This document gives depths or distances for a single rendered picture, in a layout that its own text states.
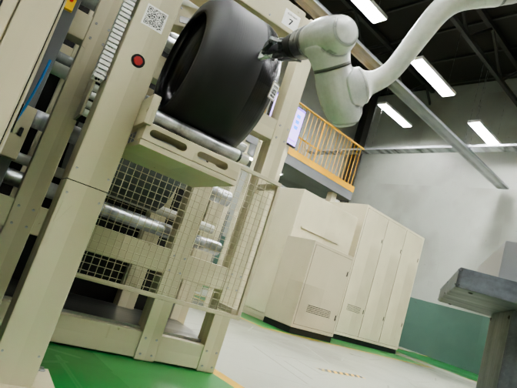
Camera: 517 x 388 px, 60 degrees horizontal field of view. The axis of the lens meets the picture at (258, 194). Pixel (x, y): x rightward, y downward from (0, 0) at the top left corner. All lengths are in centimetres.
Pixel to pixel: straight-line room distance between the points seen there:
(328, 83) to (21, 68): 74
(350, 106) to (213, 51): 51
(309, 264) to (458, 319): 761
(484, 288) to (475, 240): 1243
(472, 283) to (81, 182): 111
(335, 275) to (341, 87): 537
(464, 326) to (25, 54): 1267
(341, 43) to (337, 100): 15
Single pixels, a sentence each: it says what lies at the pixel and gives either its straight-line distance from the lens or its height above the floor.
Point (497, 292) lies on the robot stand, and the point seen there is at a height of 62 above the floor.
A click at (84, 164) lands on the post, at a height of 68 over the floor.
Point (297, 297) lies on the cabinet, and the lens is 602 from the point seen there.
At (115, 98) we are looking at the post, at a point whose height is 91.
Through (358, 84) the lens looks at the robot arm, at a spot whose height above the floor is 106.
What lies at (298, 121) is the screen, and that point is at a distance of 611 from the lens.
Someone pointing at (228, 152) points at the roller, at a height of 89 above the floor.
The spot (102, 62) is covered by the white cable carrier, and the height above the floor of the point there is 100.
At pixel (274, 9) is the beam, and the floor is 169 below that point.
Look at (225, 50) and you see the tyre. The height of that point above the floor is 116.
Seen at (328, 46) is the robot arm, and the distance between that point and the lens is 118.
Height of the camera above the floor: 50
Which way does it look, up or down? 11 degrees up
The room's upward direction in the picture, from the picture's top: 18 degrees clockwise
